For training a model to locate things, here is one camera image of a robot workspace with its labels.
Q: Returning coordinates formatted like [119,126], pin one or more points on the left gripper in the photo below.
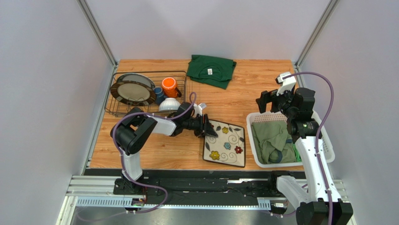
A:
[205,128]

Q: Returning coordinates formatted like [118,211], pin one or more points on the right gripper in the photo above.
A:
[269,100]

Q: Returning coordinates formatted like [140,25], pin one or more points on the square floral plate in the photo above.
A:
[228,147]

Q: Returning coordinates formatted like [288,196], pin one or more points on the brown rimmed round plate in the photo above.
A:
[132,93]

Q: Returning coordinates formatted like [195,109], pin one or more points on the green rimmed round plate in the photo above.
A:
[137,78]

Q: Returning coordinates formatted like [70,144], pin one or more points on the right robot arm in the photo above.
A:
[321,203]

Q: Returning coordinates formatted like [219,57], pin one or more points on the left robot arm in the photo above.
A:
[132,131]

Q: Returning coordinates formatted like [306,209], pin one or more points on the olive green shirt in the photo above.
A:
[273,144]

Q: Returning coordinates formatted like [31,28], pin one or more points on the white laundry basket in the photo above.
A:
[264,117]

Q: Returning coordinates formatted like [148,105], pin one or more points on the white ribbed bowl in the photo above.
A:
[169,104]

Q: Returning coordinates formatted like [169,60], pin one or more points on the bright green cloth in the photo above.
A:
[297,154]

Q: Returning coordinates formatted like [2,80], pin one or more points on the dark green folded shirt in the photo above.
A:
[214,71]

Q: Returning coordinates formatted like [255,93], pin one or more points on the orange mug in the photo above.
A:
[170,87]

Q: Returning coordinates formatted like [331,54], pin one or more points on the blue mug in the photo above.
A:
[160,96]

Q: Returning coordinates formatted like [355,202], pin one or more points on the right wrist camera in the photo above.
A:
[286,83]

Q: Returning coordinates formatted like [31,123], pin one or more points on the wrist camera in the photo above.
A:
[198,109]
[286,83]

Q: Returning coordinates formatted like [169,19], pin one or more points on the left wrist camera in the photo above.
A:
[198,109]

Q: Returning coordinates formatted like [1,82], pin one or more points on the black wire dish rack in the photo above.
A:
[119,109]

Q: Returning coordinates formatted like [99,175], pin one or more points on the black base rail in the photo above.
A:
[198,187]

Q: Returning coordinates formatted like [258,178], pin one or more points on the right aluminium frame post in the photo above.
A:
[327,13]

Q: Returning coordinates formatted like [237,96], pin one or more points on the aluminium frame post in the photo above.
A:
[327,13]
[97,31]

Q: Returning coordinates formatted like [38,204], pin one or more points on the left aluminium frame post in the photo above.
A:
[97,31]

